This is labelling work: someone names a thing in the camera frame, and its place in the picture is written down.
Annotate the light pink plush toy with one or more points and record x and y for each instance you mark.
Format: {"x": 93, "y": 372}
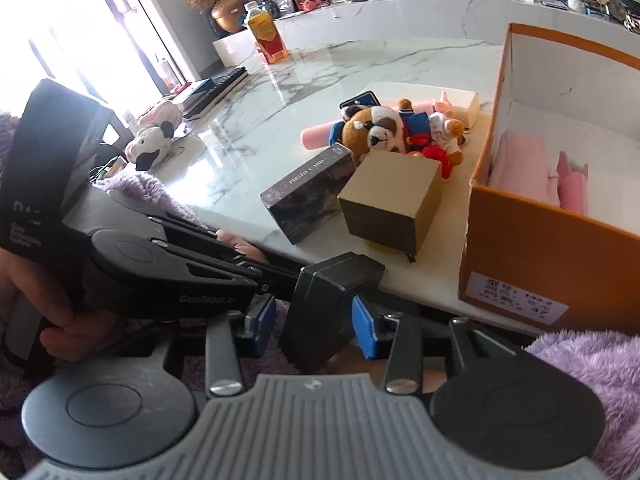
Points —
{"x": 160, "y": 112}

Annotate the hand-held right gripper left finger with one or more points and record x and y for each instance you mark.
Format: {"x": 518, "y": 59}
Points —
{"x": 261, "y": 325}

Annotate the brown cardboard box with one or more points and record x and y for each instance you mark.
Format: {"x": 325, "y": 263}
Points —
{"x": 390, "y": 195}

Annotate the orange drink bottle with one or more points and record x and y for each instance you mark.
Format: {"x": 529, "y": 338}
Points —
{"x": 267, "y": 35}

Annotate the brown white dog plush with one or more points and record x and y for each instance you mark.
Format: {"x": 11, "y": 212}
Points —
{"x": 362, "y": 135}

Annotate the black white cow plush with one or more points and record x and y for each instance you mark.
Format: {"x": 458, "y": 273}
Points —
{"x": 150, "y": 145}

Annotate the white pedestal box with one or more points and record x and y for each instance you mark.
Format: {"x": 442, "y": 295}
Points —
{"x": 232, "y": 50}

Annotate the bronze vase dried flowers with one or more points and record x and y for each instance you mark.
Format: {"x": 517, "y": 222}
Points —
{"x": 230, "y": 15}

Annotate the folded pink cloth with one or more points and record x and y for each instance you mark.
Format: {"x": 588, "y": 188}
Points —
{"x": 525, "y": 165}

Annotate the black keyboard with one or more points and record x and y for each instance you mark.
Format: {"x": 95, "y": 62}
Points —
{"x": 225, "y": 80}

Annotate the orange cardboard box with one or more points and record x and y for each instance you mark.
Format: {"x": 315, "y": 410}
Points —
{"x": 525, "y": 250}

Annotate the small black box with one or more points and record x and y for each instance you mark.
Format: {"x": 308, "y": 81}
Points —
{"x": 330, "y": 305}

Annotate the red plush toy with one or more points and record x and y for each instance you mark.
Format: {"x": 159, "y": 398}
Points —
{"x": 440, "y": 157}

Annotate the dark photo card box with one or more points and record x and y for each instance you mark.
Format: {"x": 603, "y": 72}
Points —
{"x": 305, "y": 195}

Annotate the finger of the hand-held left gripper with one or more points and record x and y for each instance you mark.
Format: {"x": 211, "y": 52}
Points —
{"x": 190, "y": 227}
{"x": 272, "y": 281}

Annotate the small pink bottle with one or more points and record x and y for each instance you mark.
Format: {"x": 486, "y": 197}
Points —
{"x": 166, "y": 72}

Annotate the black white patterned object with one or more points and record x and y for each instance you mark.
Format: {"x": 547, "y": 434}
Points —
{"x": 632, "y": 22}

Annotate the dark blue card case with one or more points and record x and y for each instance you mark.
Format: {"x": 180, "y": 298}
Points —
{"x": 357, "y": 100}

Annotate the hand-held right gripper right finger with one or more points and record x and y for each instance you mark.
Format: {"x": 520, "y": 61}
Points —
{"x": 366, "y": 330}

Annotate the purple fluffy rug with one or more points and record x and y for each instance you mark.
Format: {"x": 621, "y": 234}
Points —
{"x": 590, "y": 390}

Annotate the plush doll blue outfit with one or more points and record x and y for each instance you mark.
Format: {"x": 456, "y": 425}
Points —
{"x": 417, "y": 125}

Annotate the small white plush toy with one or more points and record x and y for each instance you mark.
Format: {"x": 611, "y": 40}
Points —
{"x": 445, "y": 130}

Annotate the blue book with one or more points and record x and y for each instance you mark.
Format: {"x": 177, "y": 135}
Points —
{"x": 197, "y": 92}

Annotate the beige box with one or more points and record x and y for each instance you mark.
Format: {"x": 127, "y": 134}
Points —
{"x": 400, "y": 91}

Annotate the person's left hand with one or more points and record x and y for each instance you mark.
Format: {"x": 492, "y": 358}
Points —
{"x": 75, "y": 335}

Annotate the small pink toy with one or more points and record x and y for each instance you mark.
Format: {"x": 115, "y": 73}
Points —
{"x": 442, "y": 102}

